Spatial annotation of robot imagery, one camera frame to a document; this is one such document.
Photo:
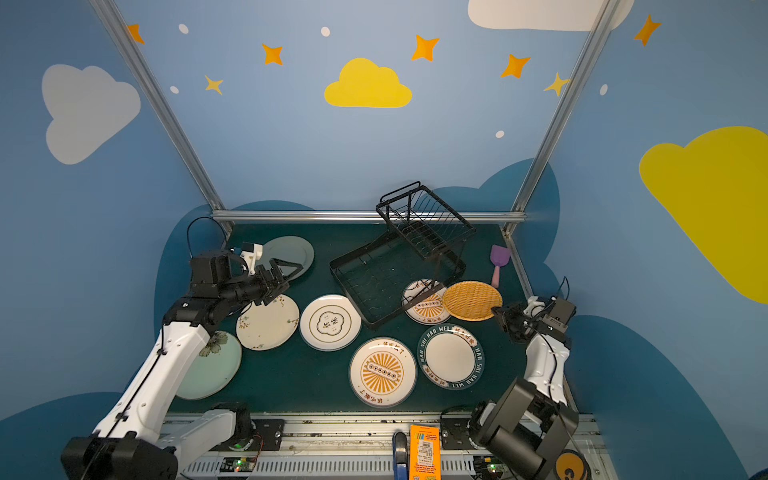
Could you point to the aluminium frame rail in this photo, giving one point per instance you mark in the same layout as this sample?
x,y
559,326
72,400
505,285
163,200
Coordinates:
x,y
367,217

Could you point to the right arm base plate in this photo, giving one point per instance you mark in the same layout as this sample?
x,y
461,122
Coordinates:
x,y
455,434

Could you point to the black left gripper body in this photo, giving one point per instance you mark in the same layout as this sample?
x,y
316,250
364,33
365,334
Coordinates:
x,y
273,282

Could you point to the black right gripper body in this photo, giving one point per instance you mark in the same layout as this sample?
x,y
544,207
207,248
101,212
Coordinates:
x,y
512,318

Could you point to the white plate, black flower outline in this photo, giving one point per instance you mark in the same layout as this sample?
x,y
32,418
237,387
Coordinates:
x,y
330,323

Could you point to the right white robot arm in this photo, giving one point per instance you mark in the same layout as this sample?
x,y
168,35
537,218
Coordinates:
x,y
530,425

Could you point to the black wire dish rack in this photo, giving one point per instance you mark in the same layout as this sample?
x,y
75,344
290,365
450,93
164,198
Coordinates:
x,y
419,253

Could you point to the small green circuit board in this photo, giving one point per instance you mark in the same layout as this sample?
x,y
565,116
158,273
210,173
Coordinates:
x,y
237,465

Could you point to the blue tool handle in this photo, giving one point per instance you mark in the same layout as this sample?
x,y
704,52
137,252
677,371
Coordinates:
x,y
400,456

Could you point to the grey-green plain plate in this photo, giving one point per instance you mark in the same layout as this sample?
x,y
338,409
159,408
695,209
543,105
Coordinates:
x,y
291,248

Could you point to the orange box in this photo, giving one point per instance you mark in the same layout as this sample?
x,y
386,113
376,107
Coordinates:
x,y
424,453

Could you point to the purple scoop, pink handle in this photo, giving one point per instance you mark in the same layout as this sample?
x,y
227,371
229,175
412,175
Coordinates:
x,y
499,257

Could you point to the sunburst plate near rack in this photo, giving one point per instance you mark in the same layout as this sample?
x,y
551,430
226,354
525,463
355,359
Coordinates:
x,y
431,310

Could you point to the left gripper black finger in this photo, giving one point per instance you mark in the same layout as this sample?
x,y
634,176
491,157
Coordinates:
x,y
276,263
290,273

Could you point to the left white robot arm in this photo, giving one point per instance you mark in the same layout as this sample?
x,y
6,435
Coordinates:
x,y
127,443

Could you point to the cream floral plate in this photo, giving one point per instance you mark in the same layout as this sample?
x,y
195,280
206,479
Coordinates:
x,y
265,327

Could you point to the mint green leaf plate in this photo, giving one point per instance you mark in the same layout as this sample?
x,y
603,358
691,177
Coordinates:
x,y
213,369

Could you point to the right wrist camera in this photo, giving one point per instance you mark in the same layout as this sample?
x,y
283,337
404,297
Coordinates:
x,y
558,313

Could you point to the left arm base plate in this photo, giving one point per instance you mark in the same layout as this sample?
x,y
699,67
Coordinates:
x,y
266,435

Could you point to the green-rimmed Hao Wei plate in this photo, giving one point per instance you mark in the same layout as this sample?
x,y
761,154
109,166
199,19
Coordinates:
x,y
451,357

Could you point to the woven bamboo plate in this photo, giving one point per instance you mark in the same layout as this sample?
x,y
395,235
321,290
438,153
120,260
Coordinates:
x,y
472,301

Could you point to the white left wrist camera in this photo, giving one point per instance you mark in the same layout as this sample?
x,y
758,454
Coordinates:
x,y
251,253

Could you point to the front sunburst plate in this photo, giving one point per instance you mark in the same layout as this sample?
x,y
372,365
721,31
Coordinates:
x,y
383,372

